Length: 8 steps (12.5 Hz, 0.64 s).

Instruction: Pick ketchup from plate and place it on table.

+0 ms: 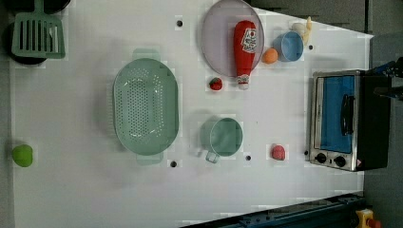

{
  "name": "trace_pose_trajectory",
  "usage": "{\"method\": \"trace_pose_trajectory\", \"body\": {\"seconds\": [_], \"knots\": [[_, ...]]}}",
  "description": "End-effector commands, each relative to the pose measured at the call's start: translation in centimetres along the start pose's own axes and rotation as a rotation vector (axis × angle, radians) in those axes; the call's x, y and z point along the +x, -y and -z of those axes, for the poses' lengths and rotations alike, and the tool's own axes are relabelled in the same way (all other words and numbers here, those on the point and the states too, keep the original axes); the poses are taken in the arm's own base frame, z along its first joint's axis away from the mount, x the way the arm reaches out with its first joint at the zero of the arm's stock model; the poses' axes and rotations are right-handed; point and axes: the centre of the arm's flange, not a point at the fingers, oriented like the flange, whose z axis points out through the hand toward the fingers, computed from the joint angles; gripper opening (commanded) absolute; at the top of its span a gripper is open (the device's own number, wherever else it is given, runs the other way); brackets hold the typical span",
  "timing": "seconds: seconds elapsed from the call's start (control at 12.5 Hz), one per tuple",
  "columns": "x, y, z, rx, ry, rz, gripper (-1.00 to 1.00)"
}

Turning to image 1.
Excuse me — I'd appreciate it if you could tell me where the yellow plush banana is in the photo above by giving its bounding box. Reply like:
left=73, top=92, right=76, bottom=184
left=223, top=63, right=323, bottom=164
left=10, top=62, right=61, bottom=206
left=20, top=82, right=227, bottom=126
left=302, top=16, right=312, bottom=46

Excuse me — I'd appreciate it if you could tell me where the white plush garlic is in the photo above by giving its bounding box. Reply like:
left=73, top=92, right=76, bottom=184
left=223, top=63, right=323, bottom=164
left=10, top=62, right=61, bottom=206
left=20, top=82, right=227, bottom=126
left=292, top=23, right=306, bottom=34

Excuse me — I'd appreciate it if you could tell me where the green slotted spatula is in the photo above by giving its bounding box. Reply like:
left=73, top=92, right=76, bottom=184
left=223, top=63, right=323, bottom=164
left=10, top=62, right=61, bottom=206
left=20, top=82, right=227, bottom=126
left=11, top=0, right=66, bottom=59

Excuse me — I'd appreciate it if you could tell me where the lilac round plate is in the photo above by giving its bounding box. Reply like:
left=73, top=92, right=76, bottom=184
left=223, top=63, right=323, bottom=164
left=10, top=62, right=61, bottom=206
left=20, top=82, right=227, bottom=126
left=201, top=0, right=264, bottom=77

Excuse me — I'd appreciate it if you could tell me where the orange plush fruit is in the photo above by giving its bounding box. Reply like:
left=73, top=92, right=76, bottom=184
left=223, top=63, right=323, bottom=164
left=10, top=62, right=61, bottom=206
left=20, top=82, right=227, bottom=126
left=261, top=47, right=278, bottom=64

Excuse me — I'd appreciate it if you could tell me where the yellow red emergency button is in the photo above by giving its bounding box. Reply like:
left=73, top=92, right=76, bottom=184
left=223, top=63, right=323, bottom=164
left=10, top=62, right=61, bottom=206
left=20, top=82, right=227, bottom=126
left=355, top=209, right=382, bottom=228

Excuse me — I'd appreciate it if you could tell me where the blue bowl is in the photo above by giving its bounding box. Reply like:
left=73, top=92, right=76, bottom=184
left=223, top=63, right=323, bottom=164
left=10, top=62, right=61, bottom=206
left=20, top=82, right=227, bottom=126
left=273, top=31, right=304, bottom=62

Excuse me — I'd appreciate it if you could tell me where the red plush ketchup bottle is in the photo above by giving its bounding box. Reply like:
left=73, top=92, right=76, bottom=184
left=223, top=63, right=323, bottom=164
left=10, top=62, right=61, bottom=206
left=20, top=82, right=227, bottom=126
left=233, top=20, right=258, bottom=90

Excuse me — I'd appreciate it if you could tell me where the pink plush fruit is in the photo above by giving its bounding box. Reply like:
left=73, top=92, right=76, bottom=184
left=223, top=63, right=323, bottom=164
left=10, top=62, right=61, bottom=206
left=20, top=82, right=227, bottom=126
left=271, top=144, right=286, bottom=161

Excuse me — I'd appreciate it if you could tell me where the dark blue table frame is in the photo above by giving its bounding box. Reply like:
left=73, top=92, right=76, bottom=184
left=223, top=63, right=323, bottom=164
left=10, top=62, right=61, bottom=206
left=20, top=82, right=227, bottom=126
left=183, top=194, right=366, bottom=228

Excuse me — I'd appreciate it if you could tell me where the green plush apple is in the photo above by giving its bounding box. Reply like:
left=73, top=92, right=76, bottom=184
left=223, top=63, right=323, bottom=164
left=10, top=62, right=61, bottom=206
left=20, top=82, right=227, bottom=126
left=12, top=144, right=33, bottom=167

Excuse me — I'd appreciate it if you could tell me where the green metal cup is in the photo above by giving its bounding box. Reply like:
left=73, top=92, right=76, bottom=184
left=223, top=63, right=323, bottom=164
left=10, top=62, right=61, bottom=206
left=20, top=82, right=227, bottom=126
left=201, top=118, right=243, bottom=163

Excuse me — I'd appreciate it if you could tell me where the green oval colander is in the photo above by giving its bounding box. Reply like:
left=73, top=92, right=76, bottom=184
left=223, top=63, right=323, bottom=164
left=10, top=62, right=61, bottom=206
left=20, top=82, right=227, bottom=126
left=112, top=48, right=180, bottom=165

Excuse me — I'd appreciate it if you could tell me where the silver black toaster oven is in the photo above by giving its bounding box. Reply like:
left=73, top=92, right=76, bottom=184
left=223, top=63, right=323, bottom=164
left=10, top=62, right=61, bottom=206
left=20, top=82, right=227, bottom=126
left=308, top=70, right=392, bottom=172

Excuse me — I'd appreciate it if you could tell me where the red plush strawberry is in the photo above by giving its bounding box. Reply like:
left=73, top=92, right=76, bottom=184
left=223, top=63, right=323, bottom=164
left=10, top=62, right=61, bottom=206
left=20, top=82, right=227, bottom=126
left=209, top=77, right=222, bottom=91

